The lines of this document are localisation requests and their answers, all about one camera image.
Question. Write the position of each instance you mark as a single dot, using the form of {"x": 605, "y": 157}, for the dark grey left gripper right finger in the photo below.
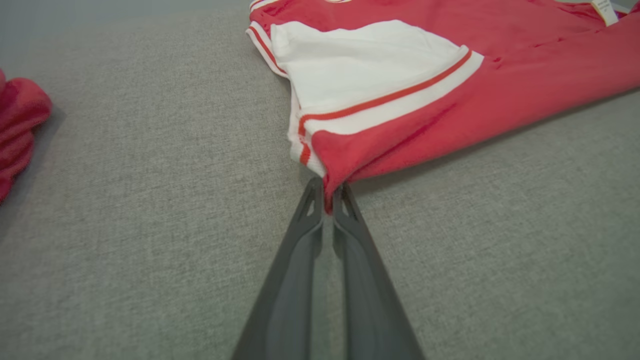
{"x": 370, "y": 310}

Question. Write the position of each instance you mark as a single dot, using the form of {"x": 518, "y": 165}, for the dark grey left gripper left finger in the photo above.
{"x": 285, "y": 300}

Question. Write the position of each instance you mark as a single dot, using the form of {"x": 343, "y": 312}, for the red white basketball jersey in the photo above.
{"x": 500, "y": 75}

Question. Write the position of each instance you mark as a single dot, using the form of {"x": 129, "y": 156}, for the red white basketball shorts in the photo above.
{"x": 20, "y": 120}

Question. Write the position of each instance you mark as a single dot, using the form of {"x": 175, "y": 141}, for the grey fabric sofa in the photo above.
{"x": 125, "y": 225}

